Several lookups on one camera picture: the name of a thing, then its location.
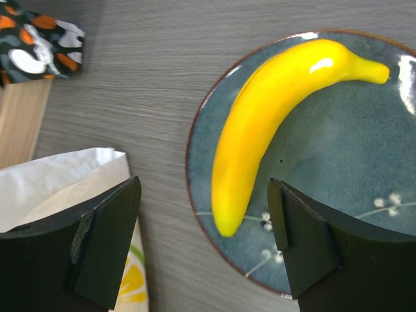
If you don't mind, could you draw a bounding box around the dark round plate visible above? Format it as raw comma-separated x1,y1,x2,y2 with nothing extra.
185,29,415,298

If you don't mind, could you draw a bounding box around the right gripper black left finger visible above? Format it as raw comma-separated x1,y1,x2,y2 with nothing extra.
1,177,142,311

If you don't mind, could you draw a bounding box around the yellow banana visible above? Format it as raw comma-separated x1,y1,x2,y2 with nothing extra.
211,39,390,237

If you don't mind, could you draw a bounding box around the white lemon-print plastic bag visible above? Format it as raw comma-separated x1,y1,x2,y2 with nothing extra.
1,148,149,311

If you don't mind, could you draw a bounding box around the orange grey patterned cloth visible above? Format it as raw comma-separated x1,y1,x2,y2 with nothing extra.
1,1,85,87

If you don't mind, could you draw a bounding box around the wooden rack frame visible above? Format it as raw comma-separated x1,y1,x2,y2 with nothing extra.
1,80,52,168

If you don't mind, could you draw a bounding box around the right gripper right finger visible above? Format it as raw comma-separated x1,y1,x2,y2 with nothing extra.
267,179,415,311

